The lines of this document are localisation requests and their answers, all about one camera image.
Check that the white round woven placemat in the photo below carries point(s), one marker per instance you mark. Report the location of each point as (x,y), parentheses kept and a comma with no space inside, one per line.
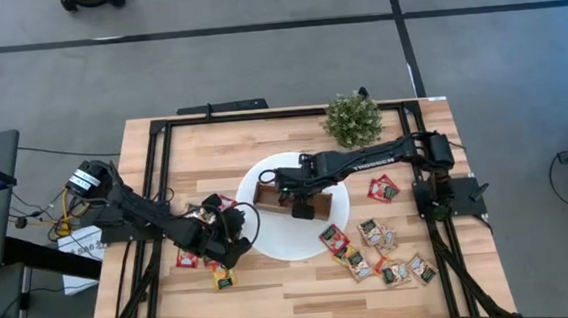
(289,239)

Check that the potted green artificial plant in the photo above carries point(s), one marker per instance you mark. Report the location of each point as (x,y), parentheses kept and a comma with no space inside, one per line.
(353,121)

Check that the black aluminium table frame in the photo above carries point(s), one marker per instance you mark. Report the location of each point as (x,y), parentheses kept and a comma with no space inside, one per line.
(286,114)

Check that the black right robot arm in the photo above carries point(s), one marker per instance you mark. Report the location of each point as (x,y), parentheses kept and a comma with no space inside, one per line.
(364,162)

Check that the flat black bar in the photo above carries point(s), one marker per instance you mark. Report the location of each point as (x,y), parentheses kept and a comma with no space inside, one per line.
(225,106)

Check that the red strawberry tea bag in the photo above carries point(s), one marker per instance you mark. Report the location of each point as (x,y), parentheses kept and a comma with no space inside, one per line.
(187,259)
(228,202)
(393,190)
(375,191)
(333,238)

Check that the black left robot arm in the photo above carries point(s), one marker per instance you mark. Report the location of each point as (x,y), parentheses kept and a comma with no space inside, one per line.
(137,212)

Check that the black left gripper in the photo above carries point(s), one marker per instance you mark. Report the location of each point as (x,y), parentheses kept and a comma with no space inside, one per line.
(216,234)

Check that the white printed cardboard box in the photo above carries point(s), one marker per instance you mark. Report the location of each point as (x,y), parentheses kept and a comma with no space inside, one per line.
(77,243)

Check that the black table beam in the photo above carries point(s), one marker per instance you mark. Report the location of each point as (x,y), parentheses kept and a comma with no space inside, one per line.
(50,258)

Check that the orange mango tea bag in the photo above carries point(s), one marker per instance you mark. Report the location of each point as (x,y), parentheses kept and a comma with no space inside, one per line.
(378,264)
(223,278)

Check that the pile of tea packets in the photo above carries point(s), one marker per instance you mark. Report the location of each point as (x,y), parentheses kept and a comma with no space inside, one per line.
(342,256)
(370,230)

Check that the wooden tea bag box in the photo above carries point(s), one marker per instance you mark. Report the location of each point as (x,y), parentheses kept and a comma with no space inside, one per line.
(266,199)

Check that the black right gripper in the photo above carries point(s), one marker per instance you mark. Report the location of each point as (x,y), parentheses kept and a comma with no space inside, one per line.
(295,180)

